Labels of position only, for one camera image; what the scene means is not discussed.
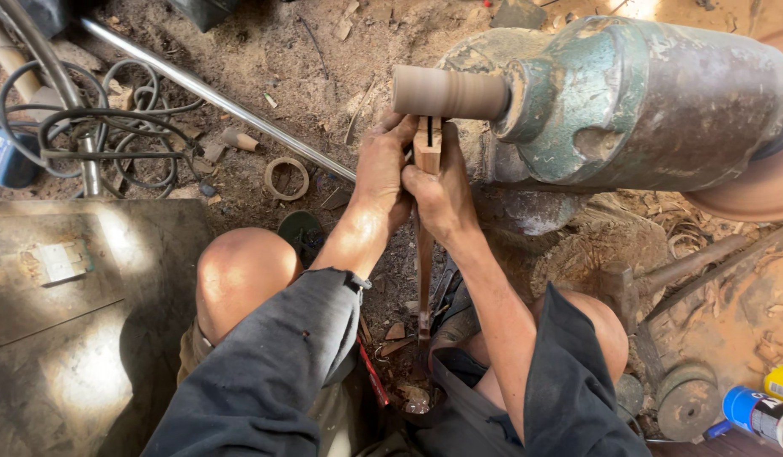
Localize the small wooden cone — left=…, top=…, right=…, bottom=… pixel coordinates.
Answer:
left=221, top=127, right=261, bottom=153

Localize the thin wooden ring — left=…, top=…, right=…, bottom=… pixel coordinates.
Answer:
left=264, top=157, right=310, bottom=202

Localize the wooden cylinder on spindle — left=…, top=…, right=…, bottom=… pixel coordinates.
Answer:
left=391, top=65, right=511, bottom=122

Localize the person's left hand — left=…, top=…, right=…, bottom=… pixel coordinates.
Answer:
left=352, top=114, right=419, bottom=232

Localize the bamboo stick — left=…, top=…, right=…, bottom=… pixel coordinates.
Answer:
left=0, top=11, right=44, bottom=104

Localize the small round metal disc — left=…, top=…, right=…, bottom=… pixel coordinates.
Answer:
left=616, top=373, right=646, bottom=418

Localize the tangle of black cables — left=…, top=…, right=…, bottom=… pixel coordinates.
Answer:
left=0, top=58, right=206, bottom=199

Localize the rusty hammer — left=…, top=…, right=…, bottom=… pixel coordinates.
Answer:
left=596, top=234, right=753, bottom=335

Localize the red handled tool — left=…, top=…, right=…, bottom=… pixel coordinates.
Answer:
left=356, top=335, right=391, bottom=408

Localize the person's dark grey shirt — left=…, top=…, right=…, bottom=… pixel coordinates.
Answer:
left=140, top=267, right=654, bottom=457

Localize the rusty metal bar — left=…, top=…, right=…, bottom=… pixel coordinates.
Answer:
left=645, top=219, right=783, bottom=321

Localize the large round metal disc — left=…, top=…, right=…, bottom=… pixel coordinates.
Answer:
left=656, top=363, right=723, bottom=443

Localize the person's leg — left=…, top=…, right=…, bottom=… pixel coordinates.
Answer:
left=195, top=227, right=304, bottom=348
left=464, top=289, right=631, bottom=416

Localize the white electric switch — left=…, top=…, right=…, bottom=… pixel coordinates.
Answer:
left=28, top=240, right=95, bottom=288

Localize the blue plastic container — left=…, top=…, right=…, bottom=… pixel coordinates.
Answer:
left=0, top=121, right=41, bottom=189

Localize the large dusty metal plate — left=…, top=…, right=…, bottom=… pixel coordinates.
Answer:
left=0, top=200, right=216, bottom=457

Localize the orange wooden lathe disc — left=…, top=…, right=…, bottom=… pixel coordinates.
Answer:
left=683, top=25, right=783, bottom=224

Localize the shiny chrome metal pipe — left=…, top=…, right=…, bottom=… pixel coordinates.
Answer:
left=80, top=18, right=358, bottom=184

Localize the grey bent metal pipe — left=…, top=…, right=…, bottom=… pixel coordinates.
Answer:
left=0, top=0, right=104, bottom=198

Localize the green sandal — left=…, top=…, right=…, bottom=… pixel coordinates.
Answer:
left=277, top=211, right=326, bottom=267

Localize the person's right hand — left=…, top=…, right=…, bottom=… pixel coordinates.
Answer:
left=402, top=124, right=482, bottom=245

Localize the person's left leg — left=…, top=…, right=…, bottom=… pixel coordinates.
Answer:
left=195, top=227, right=304, bottom=348

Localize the green metal lathe housing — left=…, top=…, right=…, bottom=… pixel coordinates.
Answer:
left=437, top=16, right=783, bottom=223

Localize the wooden stump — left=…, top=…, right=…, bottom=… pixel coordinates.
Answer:
left=493, top=206, right=673, bottom=321

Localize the dark box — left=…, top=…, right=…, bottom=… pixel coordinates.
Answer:
left=168, top=0, right=241, bottom=33

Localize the slotted long wooden stick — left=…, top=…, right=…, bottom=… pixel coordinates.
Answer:
left=412, top=116, right=444, bottom=349

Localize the person's right leg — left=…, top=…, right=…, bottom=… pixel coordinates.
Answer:
left=464, top=289, right=631, bottom=416

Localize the blue capped spray can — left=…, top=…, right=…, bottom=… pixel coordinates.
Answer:
left=702, top=385, right=783, bottom=453

